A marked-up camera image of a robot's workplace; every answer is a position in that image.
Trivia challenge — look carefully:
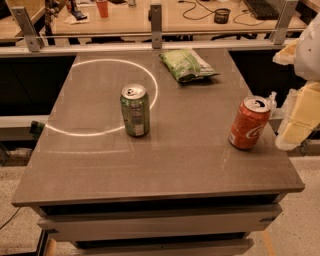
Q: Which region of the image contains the left metal bracket post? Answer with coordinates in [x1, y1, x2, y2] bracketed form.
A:
[12, 6, 44, 53]

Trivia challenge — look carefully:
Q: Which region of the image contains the orange plastic cup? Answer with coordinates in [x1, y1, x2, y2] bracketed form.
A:
[96, 0, 108, 18]

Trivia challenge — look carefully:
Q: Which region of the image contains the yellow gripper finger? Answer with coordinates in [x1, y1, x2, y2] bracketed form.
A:
[272, 40, 298, 65]
[275, 81, 320, 150]

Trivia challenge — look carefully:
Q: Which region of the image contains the small clear bottle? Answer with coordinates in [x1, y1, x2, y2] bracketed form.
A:
[267, 91, 277, 112]

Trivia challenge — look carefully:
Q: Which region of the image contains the metal bracket post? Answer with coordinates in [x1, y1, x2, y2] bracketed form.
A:
[150, 3, 162, 49]
[270, 0, 298, 45]
[12, 6, 44, 53]

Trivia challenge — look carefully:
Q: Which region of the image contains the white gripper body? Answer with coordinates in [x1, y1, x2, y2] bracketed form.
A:
[294, 20, 320, 81]

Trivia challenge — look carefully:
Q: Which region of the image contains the grey drawer cabinet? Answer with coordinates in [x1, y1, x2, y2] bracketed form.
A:
[39, 196, 282, 256]

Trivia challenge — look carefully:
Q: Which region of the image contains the green bottle beside table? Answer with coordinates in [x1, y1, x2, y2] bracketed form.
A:
[30, 121, 45, 135]

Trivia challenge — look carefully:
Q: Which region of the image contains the middle metal bracket post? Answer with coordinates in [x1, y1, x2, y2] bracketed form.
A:
[150, 3, 162, 49]

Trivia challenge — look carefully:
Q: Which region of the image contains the green soda can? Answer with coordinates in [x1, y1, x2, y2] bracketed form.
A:
[120, 84, 150, 137]

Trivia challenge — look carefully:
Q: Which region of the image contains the red coke can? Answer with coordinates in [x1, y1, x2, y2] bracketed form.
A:
[229, 96, 271, 150]

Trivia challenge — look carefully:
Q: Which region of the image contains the black cable on desk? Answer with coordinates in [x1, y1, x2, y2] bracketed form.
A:
[178, 0, 219, 21]

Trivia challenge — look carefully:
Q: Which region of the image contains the black mesh cup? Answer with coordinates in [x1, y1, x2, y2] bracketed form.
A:
[214, 8, 231, 24]

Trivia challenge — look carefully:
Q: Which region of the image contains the black keyboard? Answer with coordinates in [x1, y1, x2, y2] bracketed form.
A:
[243, 0, 279, 20]

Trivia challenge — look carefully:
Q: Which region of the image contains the right metal bracket post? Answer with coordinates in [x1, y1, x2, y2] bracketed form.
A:
[270, 0, 298, 45]

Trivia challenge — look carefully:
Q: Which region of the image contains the green chip bag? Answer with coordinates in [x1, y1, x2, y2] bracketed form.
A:
[160, 49, 218, 83]

